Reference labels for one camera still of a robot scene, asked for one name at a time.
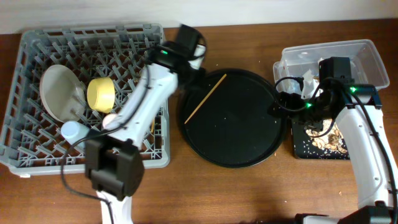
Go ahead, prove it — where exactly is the wooden chopstick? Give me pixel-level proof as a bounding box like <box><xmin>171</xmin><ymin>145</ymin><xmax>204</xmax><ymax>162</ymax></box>
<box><xmin>150</xmin><ymin>119</ymin><xmax>155</xmax><ymax>134</ymax></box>
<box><xmin>184</xmin><ymin>73</ymin><xmax>227</xmax><ymax>124</ymax></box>

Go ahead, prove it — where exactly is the food scraps pile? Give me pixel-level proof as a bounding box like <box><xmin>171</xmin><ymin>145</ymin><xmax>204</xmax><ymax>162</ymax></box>
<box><xmin>305</xmin><ymin>119</ymin><xmax>348</xmax><ymax>154</ymax></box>

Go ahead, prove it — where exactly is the pink plastic cup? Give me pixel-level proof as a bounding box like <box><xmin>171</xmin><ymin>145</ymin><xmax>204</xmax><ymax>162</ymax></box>
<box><xmin>102</xmin><ymin>114</ymin><xmax>119</xmax><ymax>130</ymax></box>

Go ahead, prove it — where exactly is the yellow bowl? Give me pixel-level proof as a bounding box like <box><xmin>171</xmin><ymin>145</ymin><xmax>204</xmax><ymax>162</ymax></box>
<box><xmin>86</xmin><ymin>77</ymin><xmax>115</xmax><ymax>113</ymax></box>

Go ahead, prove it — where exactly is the grey ceramic plate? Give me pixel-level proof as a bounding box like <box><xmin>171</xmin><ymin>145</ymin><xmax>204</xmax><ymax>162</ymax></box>
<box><xmin>39</xmin><ymin>65</ymin><xmax>86</xmax><ymax>123</ymax></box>

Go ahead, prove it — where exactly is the light blue plastic cup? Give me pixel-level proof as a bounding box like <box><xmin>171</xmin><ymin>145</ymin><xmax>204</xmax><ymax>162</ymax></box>
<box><xmin>61</xmin><ymin>121</ymin><xmax>90</xmax><ymax>144</ymax></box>

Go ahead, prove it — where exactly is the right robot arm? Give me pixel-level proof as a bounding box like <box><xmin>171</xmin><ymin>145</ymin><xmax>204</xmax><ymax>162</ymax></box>
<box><xmin>272</xmin><ymin>57</ymin><xmax>397</xmax><ymax>223</ymax></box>

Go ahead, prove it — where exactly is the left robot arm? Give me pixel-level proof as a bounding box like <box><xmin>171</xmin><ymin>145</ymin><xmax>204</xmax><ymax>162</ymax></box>
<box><xmin>85</xmin><ymin>42</ymin><xmax>206</xmax><ymax>223</ymax></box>

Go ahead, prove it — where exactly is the clear plastic waste bin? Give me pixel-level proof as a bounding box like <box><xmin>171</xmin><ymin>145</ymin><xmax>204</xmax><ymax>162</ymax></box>
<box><xmin>273</xmin><ymin>39</ymin><xmax>390</xmax><ymax>96</ymax></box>

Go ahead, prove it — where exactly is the grey plastic dishwasher rack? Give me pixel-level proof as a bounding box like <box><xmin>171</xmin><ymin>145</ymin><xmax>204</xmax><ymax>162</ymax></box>
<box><xmin>1</xmin><ymin>24</ymin><xmax>165</xmax><ymax>177</ymax></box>

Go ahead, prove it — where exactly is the black rectangular tray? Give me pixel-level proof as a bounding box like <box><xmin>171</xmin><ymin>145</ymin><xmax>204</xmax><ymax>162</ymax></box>
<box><xmin>291</xmin><ymin>122</ymin><xmax>349</xmax><ymax>160</ymax></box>

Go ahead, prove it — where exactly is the round black serving tray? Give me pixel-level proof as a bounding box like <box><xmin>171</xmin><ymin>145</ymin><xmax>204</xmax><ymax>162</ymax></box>
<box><xmin>177</xmin><ymin>68</ymin><xmax>287</xmax><ymax>168</ymax></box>

